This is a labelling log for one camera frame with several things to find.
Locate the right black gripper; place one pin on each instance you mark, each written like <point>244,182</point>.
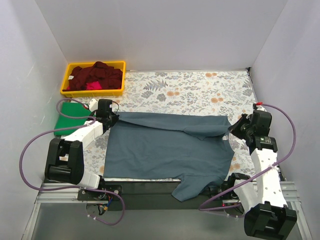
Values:
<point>238,128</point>

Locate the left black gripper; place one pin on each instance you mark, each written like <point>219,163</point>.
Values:
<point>112,119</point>

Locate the blue-grey t shirt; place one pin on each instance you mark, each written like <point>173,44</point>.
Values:
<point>151,146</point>

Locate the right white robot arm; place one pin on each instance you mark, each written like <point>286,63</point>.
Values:
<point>266,213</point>

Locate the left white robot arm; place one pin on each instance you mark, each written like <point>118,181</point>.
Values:
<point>65,158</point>

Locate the pink t shirt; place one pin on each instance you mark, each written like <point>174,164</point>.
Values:
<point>93,86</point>

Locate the folded green t shirt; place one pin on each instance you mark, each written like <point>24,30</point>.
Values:
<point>72,109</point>

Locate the dark red t shirt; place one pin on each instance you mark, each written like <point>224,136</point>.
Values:
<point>110,78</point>

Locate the yellow plastic bin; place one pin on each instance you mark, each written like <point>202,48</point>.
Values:
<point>93,93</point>

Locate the floral table mat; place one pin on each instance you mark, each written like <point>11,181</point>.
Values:
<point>206,93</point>

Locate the aluminium frame rail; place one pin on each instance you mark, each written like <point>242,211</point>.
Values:
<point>68,195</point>

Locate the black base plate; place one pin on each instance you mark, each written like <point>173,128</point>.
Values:
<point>147,195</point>

